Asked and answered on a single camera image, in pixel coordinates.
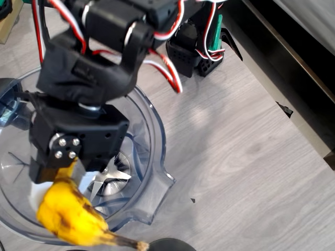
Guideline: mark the ripe yellow spotted banana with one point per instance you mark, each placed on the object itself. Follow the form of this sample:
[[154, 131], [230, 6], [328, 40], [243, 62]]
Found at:
[[68, 211]]

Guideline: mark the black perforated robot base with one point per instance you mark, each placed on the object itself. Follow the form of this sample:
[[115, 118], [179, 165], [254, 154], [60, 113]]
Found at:
[[183, 58]]

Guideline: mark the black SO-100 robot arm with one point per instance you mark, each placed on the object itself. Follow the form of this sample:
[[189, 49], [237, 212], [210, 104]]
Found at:
[[104, 26]]

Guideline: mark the steel blender blade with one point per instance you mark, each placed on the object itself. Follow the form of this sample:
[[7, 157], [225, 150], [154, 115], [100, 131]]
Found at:
[[115, 175]]

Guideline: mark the clear plastic blender jar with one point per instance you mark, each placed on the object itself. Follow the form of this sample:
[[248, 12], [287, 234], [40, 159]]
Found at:
[[146, 157]]

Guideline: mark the black round lid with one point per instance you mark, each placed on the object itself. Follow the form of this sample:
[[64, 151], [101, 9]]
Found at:
[[170, 245]]

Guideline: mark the green circuit board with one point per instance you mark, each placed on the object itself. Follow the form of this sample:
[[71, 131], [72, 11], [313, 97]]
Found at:
[[216, 34]]

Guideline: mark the black device with green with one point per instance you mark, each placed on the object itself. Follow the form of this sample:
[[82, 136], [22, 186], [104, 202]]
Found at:
[[5, 8]]

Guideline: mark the black triangular table clamp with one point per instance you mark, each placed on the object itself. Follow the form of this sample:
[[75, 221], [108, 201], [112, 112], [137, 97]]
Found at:
[[231, 41]]

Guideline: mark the small black edge clamp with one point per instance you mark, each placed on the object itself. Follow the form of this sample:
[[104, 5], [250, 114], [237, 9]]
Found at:
[[286, 109]]

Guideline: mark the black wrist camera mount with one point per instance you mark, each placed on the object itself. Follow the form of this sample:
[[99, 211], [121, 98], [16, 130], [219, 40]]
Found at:
[[24, 95]]

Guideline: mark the dark metal window rail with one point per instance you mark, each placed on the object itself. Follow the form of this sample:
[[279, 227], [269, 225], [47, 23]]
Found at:
[[288, 68]]

